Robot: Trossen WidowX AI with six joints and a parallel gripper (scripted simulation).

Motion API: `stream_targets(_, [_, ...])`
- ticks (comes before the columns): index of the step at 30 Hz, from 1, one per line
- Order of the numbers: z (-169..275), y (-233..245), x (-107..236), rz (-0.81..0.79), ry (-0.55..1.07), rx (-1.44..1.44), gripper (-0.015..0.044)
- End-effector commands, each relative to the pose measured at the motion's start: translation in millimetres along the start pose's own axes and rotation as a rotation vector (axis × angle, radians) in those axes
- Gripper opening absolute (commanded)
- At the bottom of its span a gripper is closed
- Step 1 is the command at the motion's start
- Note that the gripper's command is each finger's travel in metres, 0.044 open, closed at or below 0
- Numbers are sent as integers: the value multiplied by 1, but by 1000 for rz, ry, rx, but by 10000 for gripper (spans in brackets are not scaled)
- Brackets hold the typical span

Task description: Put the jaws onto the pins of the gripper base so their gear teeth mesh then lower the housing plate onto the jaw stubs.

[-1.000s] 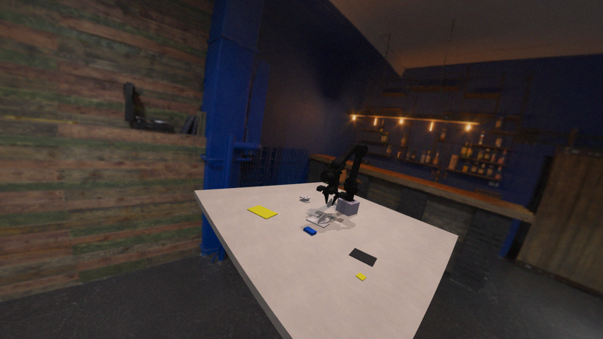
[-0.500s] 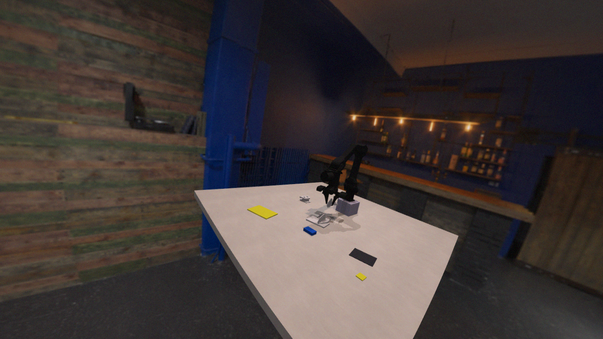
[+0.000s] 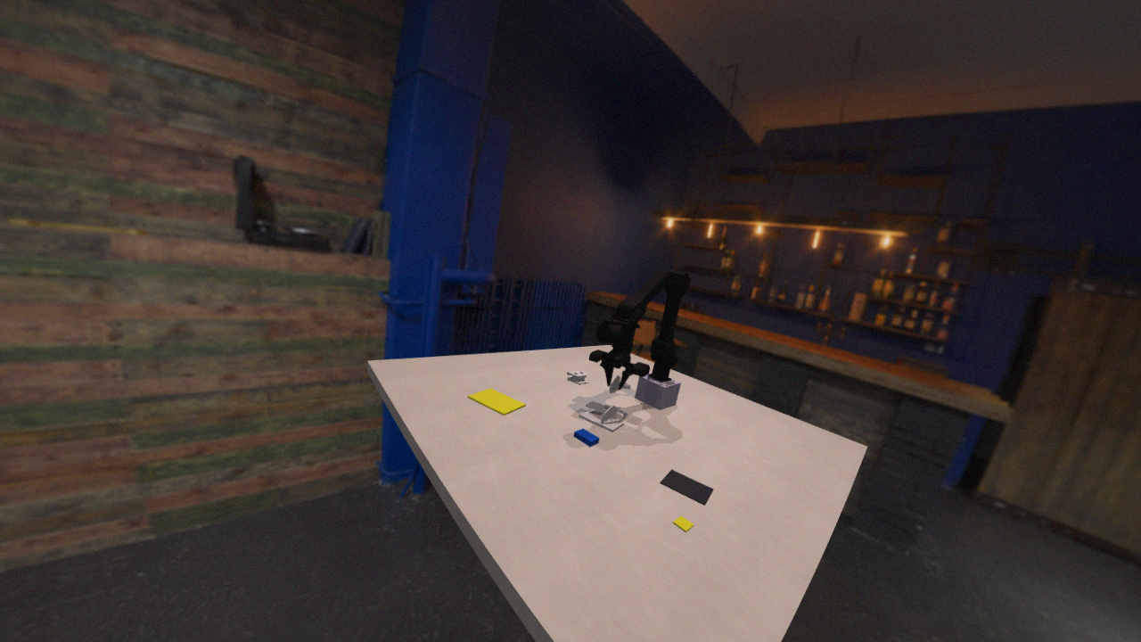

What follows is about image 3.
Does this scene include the blue rectangular block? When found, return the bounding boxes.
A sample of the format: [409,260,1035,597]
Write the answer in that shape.
[574,428,599,447]

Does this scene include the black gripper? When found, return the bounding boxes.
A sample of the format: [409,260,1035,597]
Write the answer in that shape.
[589,342,650,390]

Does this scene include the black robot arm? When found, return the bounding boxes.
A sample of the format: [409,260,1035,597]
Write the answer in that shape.
[596,269,691,382]

